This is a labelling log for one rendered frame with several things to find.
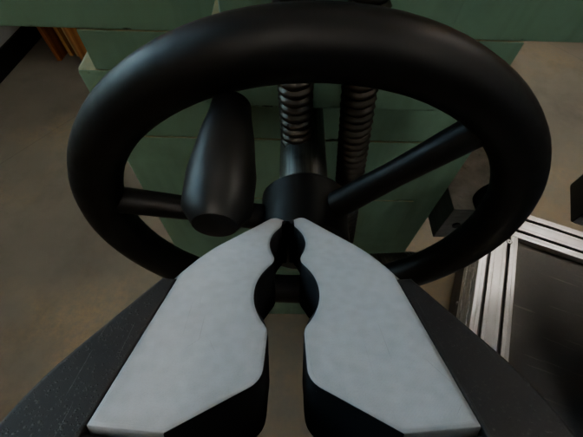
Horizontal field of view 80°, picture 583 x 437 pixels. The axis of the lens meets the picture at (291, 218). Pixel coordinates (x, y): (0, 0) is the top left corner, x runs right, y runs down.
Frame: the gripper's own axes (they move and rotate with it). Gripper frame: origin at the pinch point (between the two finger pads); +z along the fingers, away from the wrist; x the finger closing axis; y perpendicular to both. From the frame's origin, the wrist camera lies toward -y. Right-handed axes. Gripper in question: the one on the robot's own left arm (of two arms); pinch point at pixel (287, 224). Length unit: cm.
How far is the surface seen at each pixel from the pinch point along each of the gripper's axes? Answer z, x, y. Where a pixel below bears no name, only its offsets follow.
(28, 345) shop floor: 58, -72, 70
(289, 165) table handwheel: 13.2, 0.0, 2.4
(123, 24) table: 23.7, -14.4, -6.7
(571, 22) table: 23.4, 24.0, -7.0
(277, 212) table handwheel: 8.7, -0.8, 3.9
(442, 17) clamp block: 12.5, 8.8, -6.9
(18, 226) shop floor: 90, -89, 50
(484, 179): 37.3, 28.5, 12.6
